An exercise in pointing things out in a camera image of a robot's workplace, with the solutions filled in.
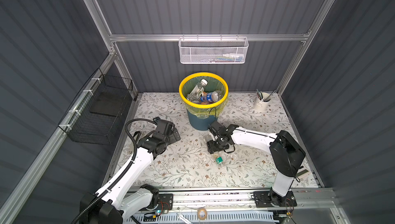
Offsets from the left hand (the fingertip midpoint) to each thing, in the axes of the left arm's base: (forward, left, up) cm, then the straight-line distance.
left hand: (170, 135), depth 81 cm
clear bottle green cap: (-11, -26, -11) cm, 30 cm away
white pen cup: (+24, -61, -7) cm, 65 cm away
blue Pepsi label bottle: (+16, -23, +12) cm, 30 cm away
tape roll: (-36, -16, -14) cm, 41 cm away
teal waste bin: (+8, -17, -2) cm, 19 cm away
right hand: (-4, -24, -12) cm, 27 cm away
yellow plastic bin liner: (+28, -27, +12) cm, 40 cm away
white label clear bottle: (+26, -16, +7) cm, 31 cm away
